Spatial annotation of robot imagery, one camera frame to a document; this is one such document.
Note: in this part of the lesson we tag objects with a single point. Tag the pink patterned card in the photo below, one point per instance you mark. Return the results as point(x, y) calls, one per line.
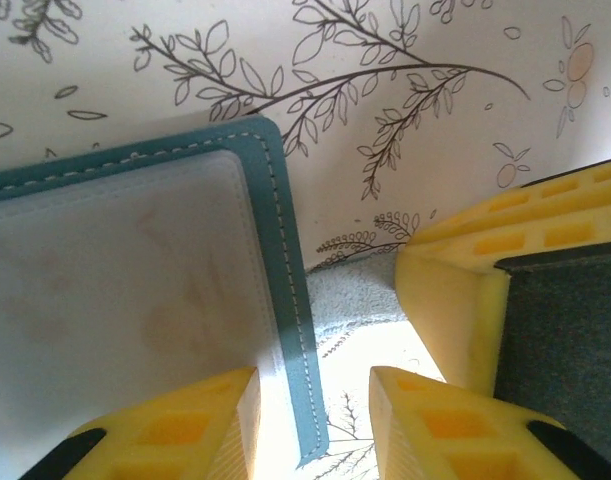
point(135, 280)

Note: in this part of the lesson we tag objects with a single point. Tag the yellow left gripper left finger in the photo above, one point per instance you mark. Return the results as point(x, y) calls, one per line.
point(175, 435)

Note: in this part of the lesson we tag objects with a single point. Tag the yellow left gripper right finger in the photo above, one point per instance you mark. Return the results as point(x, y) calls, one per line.
point(445, 435)

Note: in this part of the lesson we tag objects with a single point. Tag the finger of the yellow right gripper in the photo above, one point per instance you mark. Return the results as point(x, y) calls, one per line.
point(560, 325)

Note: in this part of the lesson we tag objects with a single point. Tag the teal card holder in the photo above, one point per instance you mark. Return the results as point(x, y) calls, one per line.
point(280, 200)

